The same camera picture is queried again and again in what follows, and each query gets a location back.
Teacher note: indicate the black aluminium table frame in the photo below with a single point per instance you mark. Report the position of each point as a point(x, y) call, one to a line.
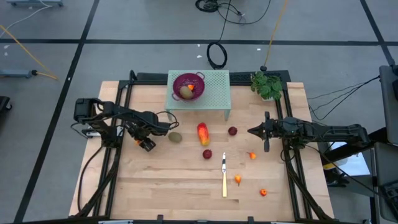
point(149, 77)

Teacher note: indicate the green plant in white pot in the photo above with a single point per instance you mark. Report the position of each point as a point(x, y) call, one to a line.
point(266, 87)

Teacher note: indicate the black floor object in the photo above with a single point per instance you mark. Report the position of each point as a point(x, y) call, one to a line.
point(3, 104)

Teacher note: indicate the magenta plastic colander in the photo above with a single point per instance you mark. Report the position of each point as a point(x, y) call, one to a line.
point(180, 82)

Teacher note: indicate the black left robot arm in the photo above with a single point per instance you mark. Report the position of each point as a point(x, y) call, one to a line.
point(124, 113)

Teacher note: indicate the small yellow floor item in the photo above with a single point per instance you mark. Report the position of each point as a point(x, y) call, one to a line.
point(329, 166)

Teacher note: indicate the pale green perforated shelf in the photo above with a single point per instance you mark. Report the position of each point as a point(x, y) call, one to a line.
point(217, 93)

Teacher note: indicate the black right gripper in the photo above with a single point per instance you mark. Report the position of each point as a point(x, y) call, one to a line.
point(276, 129)

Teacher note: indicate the brown-green kiwi fruit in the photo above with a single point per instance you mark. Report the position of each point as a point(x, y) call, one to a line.
point(175, 137)
point(186, 92)

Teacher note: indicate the grey furniture panel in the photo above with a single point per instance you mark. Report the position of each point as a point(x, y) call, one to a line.
point(387, 174)
point(390, 109)

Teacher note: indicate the grey floor power box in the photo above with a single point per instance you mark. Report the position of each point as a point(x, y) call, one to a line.
point(15, 73)

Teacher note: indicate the red-yellow mango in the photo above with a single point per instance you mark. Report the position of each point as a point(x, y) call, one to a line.
point(203, 133)

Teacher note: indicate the white floor panel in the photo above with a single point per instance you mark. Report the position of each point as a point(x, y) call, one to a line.
point(354, 165)

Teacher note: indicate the black table edge clamp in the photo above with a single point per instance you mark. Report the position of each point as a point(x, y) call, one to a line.
point(160, 218)
point(250, 219)

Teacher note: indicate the small orange pepper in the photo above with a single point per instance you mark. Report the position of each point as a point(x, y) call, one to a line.
point(252, 155)

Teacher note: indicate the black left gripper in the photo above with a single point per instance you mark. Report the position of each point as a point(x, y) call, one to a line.
point(141, 130)

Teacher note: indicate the small orange-yellow pear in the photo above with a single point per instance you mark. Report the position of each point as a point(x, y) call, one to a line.
point(138, 142)
point(191, 87)
point(238, 179)

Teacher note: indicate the grey floor bar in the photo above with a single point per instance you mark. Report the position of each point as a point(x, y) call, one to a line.
point(34, 2)

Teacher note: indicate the dark red plum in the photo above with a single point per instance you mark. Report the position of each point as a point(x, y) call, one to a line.
point(207, 154)
point(232, 131)

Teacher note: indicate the small round orange peach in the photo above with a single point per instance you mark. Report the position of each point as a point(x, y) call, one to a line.
point(263, 192)

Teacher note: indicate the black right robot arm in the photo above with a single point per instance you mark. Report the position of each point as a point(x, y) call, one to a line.
point(335, 132)

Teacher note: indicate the black diagonal beam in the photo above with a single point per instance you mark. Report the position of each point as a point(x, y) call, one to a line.
point(377, 134)

